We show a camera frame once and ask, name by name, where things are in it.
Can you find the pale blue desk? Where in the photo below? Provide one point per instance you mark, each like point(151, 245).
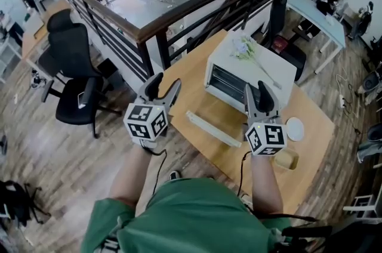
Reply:
point(316, 19)

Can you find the black office chair with headrest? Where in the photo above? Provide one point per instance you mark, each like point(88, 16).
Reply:
point(71, 61)

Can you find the person's black shoe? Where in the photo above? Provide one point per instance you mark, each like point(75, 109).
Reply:
point(175, 175)

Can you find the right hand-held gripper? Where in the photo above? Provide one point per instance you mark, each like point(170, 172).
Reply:
point(265, 137)

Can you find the person's right forearm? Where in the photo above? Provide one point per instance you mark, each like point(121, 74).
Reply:
point(265, 186)

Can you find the green shirt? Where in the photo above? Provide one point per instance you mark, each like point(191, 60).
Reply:
point(191, 216)

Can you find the round white plate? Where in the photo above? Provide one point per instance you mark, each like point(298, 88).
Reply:
point(295, 129)

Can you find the wooden table with white legs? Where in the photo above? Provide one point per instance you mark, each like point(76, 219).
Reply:
point(310, 156)

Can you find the dark metal railing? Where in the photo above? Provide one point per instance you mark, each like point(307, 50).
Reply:
point(143, 32)

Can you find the white power strip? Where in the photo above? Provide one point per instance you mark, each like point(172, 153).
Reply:
point(246, 200)
point(342, 100)

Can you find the white oven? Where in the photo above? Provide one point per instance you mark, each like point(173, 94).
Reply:
point(277, 69)

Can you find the white smartphone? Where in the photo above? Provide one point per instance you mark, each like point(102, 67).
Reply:
point(81, 99)

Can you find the artificial flower bunch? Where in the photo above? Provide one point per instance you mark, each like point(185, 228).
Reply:
point(244, 47)

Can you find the white stool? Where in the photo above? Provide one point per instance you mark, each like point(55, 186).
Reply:
point(362, 205)

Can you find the person's left forearm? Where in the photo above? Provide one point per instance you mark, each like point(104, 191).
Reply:
point(131, 174)

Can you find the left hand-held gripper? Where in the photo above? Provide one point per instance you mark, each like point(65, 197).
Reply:
point(144, 123)

